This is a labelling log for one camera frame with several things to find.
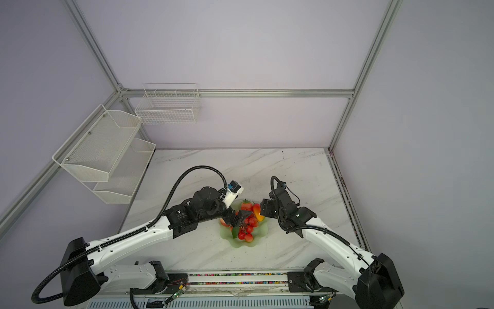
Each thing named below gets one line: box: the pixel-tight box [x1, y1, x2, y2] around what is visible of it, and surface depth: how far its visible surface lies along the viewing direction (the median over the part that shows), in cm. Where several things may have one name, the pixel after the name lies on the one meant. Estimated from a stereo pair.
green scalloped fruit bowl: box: [219, 218, 269, 248], surface depth 85 cm
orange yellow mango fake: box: [253, 203, 266, 223], surface depth 86 cm
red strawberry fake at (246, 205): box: [240, 198, 253, 211], surface depth 88 cm
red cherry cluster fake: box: [237, 215, 259, 243], surface depth 85 cm
